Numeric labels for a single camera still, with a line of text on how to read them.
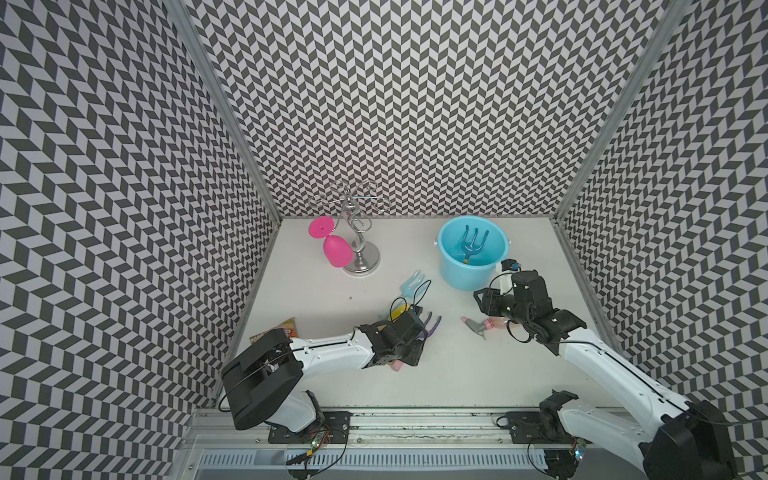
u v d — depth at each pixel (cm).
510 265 72
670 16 68
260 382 42
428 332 89
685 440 38
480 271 89
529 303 61
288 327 89
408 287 97
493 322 88
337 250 90
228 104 89
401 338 65
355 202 84
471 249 97
